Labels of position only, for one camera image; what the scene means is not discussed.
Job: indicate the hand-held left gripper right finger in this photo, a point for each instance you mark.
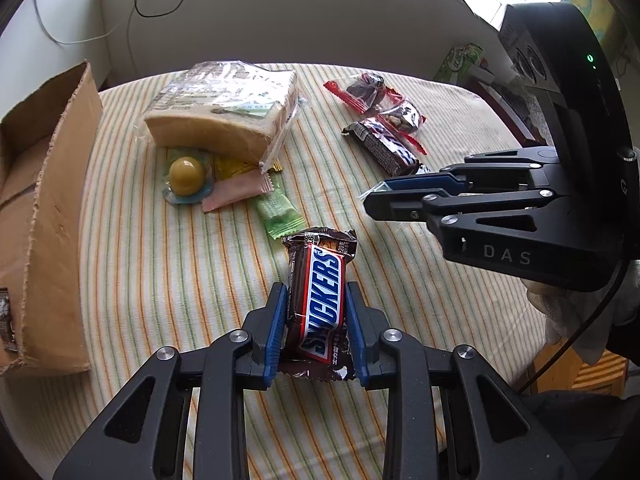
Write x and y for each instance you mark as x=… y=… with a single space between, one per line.
x=358 y=335

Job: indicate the person's right hand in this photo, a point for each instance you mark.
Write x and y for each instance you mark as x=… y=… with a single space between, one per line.
x=560 y=310

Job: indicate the dark blue-white chocolate bar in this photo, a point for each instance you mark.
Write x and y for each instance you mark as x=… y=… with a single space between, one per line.
x=385 y=147

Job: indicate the yellow jelly cup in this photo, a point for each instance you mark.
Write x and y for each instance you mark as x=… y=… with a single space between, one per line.
x=186 y=175

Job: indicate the pink snack packet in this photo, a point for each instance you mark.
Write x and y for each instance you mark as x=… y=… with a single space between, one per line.
x=235 y=191

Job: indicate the dark red box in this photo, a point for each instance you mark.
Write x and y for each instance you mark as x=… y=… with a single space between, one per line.
x=520 y=110

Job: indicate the wall map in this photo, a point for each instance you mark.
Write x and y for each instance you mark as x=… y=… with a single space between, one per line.
x=595 y=15

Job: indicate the light green snack packet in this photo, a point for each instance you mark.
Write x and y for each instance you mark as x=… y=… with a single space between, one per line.
x=280 y=212

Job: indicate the wooden slatted stool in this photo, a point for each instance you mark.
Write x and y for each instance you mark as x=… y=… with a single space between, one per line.
x=600 y=372

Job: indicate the packaged sliced bread loaf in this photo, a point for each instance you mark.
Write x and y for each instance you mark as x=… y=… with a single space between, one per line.
x=220 y=125

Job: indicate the green snack carton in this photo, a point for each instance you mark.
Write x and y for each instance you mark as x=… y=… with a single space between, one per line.
x=457 y=62

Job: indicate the dark snack packet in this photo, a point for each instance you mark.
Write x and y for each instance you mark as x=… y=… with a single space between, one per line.
x=6 y=320

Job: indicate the cardboard box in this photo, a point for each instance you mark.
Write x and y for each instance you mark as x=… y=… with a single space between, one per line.
x=50 y=210

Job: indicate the red dried date packet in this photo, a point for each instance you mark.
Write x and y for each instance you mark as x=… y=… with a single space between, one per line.
x=402 y=115
x=365 y=90

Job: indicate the brown chocolate bar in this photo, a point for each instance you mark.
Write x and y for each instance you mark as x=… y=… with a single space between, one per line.
x=317 y=295

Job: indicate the yellow snack packet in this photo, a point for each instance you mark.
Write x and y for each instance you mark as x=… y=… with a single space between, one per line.
x=230 y=167

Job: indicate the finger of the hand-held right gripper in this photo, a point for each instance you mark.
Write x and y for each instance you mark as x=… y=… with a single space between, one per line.
x=415 y=182
x=395 y=207

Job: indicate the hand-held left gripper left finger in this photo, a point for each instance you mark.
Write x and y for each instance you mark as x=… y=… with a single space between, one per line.
x=276 y=332

